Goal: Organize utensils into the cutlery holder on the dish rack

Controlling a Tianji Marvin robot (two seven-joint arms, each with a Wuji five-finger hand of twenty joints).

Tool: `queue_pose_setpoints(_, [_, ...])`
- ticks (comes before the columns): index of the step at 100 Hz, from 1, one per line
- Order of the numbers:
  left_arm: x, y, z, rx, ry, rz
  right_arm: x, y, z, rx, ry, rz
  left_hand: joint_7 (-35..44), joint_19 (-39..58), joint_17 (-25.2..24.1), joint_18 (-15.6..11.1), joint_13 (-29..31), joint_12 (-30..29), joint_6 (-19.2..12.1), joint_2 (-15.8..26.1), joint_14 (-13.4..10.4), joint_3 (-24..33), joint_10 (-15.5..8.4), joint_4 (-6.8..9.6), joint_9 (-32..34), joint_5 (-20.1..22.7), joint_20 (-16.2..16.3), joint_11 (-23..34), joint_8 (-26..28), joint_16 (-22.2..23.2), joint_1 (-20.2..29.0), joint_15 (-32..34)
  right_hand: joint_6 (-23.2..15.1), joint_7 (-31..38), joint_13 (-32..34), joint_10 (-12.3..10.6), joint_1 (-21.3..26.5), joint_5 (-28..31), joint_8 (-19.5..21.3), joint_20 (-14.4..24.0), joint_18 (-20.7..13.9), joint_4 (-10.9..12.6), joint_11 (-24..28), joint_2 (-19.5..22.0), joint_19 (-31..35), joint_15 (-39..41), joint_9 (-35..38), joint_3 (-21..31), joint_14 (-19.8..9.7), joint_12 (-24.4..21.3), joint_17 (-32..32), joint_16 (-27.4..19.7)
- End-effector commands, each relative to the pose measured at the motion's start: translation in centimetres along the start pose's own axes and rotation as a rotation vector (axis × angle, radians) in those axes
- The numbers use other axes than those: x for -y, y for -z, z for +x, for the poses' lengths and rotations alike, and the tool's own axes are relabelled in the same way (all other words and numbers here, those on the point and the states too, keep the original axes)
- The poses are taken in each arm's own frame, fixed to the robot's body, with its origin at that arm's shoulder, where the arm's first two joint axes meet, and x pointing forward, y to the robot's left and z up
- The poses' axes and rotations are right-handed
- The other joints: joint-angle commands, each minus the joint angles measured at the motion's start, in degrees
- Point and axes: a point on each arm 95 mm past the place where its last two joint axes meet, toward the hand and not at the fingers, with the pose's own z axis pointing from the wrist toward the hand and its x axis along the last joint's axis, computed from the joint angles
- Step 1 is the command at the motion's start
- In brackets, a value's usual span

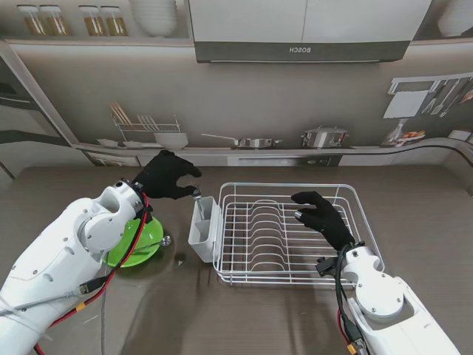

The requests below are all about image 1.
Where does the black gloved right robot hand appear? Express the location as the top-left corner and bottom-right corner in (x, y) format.
(290, 191), (356, 252)

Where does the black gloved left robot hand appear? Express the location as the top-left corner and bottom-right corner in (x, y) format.
(132, 149), (203, 200)

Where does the metal fork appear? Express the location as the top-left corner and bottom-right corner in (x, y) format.
(188, 181), (206, 220)

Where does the metal spoon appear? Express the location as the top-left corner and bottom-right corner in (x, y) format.
(138, 235), (173, 252)

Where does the white plastic utensil holder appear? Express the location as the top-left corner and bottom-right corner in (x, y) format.
(188, 195), (225, 263)

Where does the green plastic bowl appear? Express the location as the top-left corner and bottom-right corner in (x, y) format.
(105, 216), (165, 269)

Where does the printed kitchen backdrop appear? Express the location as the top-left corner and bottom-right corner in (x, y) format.
(0, 0), (473, 175)

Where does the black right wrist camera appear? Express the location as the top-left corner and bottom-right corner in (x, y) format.
(316, 257), (337, 277)

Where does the white wire dish rack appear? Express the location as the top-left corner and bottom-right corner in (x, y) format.
(212, 183), (385, 286)

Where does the gray network cable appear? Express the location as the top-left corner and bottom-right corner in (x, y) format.
(0, 279), (112, 355)

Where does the red and black arm cable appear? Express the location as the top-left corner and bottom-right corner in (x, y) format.
(33, 194), (154, 355)

